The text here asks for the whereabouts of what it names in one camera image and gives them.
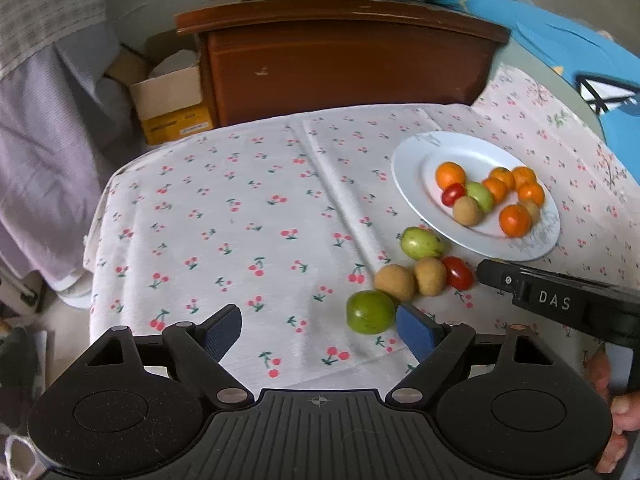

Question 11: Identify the green round fruit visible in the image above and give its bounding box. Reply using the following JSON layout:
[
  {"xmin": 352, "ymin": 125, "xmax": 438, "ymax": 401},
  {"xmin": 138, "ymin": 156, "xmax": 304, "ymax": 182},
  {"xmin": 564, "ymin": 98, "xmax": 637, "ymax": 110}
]
[{"xmin": 346, "ymin": 290, "xmax": 398, "ymax": 335}]

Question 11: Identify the open yellow cardboard box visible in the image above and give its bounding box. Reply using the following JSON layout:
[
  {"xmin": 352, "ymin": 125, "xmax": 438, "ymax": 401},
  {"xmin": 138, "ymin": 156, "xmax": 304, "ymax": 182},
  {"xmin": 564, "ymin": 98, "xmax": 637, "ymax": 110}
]
[{"xmin": 104, "ymin": 30, "xmax": 212, "ymax": 147}]

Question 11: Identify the brown round fruit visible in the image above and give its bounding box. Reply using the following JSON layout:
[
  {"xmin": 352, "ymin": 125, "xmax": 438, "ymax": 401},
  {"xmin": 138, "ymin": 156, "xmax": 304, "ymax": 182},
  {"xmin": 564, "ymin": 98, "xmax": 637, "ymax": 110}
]
[
  {"xmin": 374, "ymin": 264, "xmax": 417, "ymax": 302},
  {"xmin": 414, "ymin": 257, "xmax": 447, "ymax": 297},
  {"xmin": 453, "ymin": 196, "xmax": 484, "ymax": 227}
]

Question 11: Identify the person's right hand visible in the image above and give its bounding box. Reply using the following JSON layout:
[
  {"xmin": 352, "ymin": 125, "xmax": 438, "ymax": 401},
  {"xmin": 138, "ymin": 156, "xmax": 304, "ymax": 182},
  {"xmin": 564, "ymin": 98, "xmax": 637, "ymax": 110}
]
[{"xmin": 585, "ymin": 347, "xmax": 640, "ymax": 473}]

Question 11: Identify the white plate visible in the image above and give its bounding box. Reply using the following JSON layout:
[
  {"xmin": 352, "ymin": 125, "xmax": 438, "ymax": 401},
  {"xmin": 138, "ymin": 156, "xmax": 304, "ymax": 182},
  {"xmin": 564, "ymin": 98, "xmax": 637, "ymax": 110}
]
[{"xmin": 391, "ymin": 131, "xmax": 561, "ymax": 262}]

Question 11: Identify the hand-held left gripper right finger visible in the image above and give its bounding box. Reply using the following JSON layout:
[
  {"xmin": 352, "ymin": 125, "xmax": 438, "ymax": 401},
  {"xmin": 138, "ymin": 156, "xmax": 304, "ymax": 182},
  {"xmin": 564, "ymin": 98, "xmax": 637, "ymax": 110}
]
[{"xmin": 385, "ymin": 302, "xmax": 558, "ymax": 406}]

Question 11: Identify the lilac checked cloth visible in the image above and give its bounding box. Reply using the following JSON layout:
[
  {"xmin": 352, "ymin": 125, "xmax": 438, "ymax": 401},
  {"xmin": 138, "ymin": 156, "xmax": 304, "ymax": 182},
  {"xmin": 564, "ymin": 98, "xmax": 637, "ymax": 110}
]
[{"xmin": 0, "ymin": 25, "xmax": 131, "ymax": 306}]

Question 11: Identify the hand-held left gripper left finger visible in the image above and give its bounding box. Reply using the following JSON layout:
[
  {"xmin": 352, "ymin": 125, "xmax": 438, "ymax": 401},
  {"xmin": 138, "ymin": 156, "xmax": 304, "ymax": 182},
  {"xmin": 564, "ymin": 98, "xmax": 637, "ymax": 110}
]
[{"xmin": 85, "ymin": 304, "xmax": 248, "ymax": 409}]

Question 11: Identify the green oval fruit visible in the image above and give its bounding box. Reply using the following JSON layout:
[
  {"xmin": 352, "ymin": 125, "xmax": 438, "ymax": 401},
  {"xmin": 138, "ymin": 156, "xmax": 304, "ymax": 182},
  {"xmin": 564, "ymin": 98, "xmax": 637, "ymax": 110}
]
[
  {"xmin": 400, "ymin": 226, "xmax": 446, "ymax": 261},
  {"xmin": 466, "ymin": 181, "xmax": 495, "ymax": 212}
]

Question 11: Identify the beige checked cloth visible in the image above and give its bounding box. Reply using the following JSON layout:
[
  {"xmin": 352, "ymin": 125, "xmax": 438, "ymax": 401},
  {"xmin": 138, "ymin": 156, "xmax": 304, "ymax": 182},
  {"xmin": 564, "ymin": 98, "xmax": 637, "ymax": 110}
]
[{"xmin": 0, "ymin": 0, "xmax": 108, "ymax": 78}]

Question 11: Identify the red tomato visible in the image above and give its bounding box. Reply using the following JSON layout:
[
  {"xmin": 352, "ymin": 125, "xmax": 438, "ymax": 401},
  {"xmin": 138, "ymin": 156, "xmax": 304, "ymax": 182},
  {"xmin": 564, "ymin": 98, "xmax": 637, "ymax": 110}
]
[
  {"xmin": 441, "ymin": 182, "xmax": 467, "ymax": 207},
  {"xmin": 441, "ymin": 256, "xmax": 474, "ymax": 291}
]

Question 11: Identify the cherry print tablecloth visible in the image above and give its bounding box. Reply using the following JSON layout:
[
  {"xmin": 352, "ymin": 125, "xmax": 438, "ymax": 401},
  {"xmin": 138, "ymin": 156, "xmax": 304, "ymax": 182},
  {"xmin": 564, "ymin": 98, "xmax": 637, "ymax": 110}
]
[{"xmin": 82, "ymin": 62, "xmax": 640, "ymax": 403}]

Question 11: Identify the grey-green bed sheet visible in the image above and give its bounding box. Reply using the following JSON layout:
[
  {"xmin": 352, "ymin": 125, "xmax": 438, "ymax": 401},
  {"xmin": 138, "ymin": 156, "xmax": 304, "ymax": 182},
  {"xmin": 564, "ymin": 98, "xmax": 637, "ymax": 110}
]
[{"xmin": 440, "ymin": 0, "xmax": 606, "ymax": 146}]

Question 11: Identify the blue cartoon blanket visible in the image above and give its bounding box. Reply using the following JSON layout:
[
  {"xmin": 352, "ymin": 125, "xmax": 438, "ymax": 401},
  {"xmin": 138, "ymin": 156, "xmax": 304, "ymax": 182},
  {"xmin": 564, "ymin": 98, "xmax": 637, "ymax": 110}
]
[{"xmin": 435, "ymin": 0, "xmax": 640, "ymax": 181}]

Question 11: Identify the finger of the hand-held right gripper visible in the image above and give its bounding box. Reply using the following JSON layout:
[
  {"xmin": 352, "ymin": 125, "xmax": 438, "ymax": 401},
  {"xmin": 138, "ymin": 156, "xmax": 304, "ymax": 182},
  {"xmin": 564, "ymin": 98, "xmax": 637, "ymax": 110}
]
[{"xmin": 476, "ymin": 258, "xmax": 518, "ymax": 303}]

